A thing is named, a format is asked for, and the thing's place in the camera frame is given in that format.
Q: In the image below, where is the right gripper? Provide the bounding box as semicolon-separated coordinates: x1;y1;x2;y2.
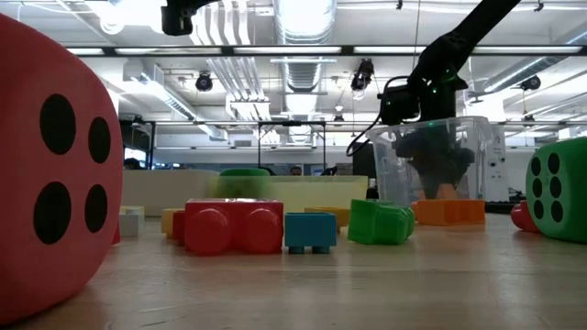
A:
393;129;477;200

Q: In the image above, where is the orange foam wedge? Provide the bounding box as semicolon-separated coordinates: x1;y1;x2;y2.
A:
411;197;487;227

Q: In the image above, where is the clear plastic container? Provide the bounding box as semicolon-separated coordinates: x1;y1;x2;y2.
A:
366;115;494;207

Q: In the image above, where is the green two-stud toy brick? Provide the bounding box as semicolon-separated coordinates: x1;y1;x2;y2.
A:
347;198;416;246

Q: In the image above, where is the green foam die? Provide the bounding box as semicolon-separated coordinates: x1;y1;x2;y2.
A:
210;168;272;201
525;137;587;244

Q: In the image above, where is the yellow small toy brick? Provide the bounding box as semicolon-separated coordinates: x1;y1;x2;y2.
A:
160;208;184;239

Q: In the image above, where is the light cyan toy brick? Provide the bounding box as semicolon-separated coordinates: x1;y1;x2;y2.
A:
118;205;146;238

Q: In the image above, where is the red foam die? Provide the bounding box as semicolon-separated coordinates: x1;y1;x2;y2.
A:
0;13;125;326

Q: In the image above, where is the white cabinet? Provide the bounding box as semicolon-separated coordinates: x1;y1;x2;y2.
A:
484;123;510;203

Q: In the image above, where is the yellow long toy brick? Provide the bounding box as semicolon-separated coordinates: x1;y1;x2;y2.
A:
304;205;352;230

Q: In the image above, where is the yellow plastic bin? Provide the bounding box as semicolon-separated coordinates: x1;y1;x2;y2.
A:
208;175;370;213

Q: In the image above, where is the black ceiling spotlight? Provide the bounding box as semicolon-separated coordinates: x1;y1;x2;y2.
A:
520;74;542;92
350;58;375;93
194;71;215;93

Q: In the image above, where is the blue small toy brick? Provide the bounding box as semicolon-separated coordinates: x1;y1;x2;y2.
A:
283;211;338;256

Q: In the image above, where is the black horizontal beam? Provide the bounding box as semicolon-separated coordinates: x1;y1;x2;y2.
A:
63;44;587;58

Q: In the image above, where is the red small toy brick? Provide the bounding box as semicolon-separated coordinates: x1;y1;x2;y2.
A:
172;209;187;247

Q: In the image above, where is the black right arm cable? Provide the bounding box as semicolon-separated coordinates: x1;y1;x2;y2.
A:
345;74;384;158

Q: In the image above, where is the black background rig frame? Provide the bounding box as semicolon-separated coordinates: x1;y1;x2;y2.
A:
118;119;327;171

